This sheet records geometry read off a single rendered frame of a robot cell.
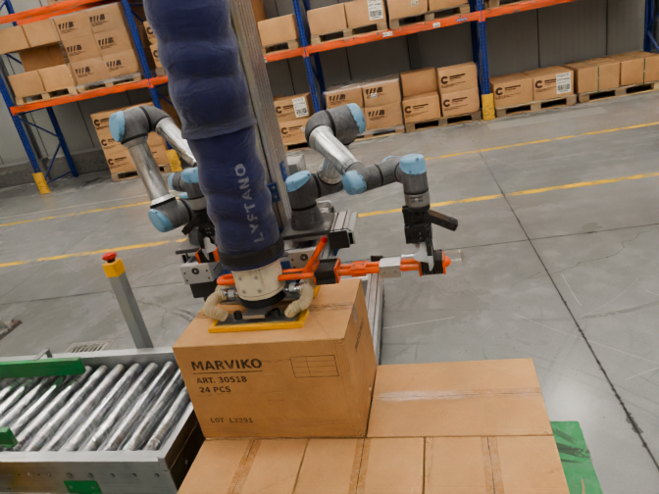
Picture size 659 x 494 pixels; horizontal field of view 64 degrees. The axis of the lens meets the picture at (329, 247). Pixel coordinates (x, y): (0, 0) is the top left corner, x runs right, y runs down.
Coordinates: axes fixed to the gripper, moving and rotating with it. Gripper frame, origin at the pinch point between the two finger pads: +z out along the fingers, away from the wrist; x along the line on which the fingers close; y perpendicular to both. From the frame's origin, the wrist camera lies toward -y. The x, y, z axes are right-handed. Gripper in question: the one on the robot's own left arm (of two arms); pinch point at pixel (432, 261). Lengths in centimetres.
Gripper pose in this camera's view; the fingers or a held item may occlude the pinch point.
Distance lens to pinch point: 172.3
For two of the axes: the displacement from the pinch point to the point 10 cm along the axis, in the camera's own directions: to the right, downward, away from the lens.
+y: -9.6, 1.0, 2.5
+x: -1.9, 4.2, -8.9
